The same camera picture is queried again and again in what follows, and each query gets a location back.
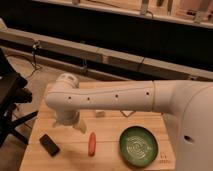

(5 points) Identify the orange carrot toy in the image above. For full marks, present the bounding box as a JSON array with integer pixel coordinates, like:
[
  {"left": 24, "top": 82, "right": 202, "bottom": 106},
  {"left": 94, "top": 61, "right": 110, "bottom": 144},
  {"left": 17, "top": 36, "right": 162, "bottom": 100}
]
[{"left": 88, "top": 132, "right": 96, "bottom": 156}]

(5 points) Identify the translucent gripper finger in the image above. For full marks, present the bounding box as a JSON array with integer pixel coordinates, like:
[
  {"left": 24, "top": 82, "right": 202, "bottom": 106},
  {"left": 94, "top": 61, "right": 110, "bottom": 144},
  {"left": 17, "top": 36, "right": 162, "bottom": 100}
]
[{"left": 73, "top": 119, "right": 87, "bottom": 134}]

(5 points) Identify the black eraser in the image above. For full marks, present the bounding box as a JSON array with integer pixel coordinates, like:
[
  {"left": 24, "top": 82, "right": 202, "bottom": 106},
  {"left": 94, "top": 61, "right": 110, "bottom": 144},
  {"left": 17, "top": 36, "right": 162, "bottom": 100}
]
[{"left": 39, "top": 134, "right": 60, "bottom": 157}]

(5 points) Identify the white sponge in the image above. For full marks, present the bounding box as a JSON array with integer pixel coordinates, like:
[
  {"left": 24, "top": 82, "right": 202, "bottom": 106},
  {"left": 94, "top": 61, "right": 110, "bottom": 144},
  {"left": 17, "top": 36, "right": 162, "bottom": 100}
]
[{"left": 121, "top": 111, "right": 134, "bottom": 117}]

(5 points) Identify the black cable on floor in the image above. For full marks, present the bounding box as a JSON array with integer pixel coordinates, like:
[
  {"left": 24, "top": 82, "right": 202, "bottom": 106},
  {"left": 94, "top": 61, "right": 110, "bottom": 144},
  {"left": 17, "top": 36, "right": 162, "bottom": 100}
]
[{"left": 31, "top": 39, "right": 43, "bottom": 79}]

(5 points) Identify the green plate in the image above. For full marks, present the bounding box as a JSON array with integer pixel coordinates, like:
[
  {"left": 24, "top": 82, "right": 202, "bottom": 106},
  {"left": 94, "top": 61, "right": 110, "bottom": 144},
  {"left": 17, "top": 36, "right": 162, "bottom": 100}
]
[{"left": 119, "top": 126, "right": 159, "bottom": 167}]

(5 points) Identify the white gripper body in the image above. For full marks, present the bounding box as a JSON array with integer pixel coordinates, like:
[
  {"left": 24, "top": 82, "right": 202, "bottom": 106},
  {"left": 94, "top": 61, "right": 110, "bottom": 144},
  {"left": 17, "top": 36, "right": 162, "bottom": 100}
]
[{"left": 53, "top": 112, "right": 80, "bottom": 127}]

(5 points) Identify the black office chair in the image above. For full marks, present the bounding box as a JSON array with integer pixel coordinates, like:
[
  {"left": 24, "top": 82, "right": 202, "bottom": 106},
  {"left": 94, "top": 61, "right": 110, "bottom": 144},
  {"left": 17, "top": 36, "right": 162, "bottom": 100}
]
[{"left": 0, "top": 48, "right": 38, "bottom": 148}]

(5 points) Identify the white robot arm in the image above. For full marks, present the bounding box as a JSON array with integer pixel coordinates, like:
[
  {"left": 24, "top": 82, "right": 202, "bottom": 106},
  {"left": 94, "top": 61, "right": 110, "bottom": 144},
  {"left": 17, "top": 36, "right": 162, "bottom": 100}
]
[{"left": 45, "top": 73, "right": 213, "bottom": 171}]

